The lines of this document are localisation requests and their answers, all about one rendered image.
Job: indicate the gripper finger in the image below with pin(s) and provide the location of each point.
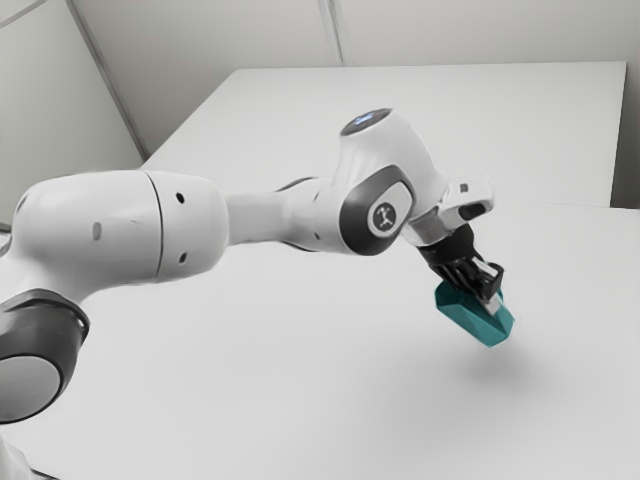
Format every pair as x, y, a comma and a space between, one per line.
491, 290

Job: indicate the teal faceted mug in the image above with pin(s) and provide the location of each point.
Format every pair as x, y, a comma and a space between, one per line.
470, 312

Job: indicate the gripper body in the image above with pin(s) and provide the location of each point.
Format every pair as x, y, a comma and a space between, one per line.
452, 255

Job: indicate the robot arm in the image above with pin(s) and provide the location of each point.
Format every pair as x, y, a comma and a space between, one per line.
190, 215

